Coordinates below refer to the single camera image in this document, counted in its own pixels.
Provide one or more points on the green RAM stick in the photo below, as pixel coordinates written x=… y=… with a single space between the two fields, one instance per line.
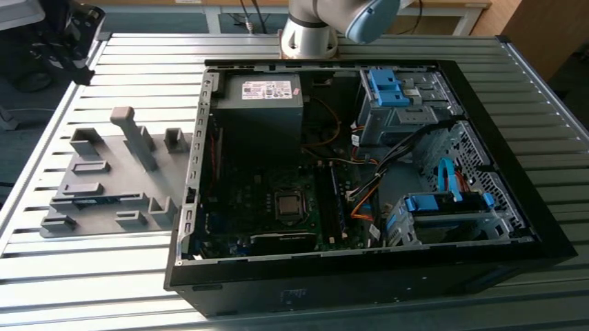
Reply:
x=96 y=200

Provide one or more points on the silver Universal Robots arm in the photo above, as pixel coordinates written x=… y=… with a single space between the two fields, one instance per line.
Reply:
x=309 y=38

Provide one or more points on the black RAM slot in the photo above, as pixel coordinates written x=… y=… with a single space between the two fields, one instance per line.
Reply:
x=325 y=207

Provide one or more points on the black office chair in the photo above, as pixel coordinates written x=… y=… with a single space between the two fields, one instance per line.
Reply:
x=32 y=81

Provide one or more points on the grey stand foot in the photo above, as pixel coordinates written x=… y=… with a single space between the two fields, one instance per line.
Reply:
x=7 y=120

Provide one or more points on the grey parts rack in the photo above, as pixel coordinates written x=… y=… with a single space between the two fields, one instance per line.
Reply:
x=115 y=162

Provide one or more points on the grey power supply unit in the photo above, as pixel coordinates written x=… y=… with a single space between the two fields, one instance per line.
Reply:
x=258 y=120

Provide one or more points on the green motherboard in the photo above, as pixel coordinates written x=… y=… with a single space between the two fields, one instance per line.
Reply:
x=249 y=207

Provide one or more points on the silver CPU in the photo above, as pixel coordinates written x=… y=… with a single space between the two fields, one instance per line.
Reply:
x=289 y=206

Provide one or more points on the blue drive latch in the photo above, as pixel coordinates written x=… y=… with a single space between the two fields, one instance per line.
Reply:
x=386 y=89

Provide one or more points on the black CPU socket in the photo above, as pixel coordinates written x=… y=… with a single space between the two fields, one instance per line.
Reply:
x=290 y=221

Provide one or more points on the black graphics card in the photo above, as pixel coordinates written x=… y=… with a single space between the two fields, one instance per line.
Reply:
x=283 y=241

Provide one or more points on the grey metal drive cage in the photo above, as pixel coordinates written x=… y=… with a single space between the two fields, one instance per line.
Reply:
x=405 y=120

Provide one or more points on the hard disk in blue carrier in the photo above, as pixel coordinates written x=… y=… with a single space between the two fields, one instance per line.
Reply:
x=428 y=203

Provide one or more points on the grey metal disk bay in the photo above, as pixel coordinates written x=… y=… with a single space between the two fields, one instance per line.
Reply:
x=399 y=234

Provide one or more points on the black PC case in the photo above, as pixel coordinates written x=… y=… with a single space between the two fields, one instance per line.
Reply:
x=367 y=286

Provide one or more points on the brown wooden cabinet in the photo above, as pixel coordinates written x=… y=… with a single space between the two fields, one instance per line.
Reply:
x=542 y=34

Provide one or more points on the white frame wooden desk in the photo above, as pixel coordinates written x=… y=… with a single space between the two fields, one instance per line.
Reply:
x=470 y=20

